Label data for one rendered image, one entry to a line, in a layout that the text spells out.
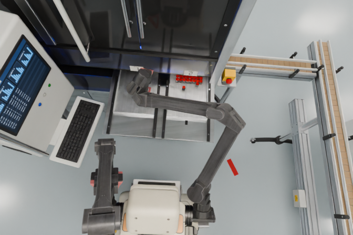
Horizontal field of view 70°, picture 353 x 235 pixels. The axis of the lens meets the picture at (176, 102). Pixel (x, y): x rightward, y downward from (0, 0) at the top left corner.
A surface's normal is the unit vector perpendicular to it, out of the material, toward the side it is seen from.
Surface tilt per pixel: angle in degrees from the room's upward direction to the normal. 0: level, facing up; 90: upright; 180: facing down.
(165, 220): 47
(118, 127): 0
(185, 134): 0
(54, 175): 0
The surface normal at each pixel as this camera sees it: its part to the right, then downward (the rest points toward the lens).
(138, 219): 0.01, 0.44
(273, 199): 0.06, -0.36
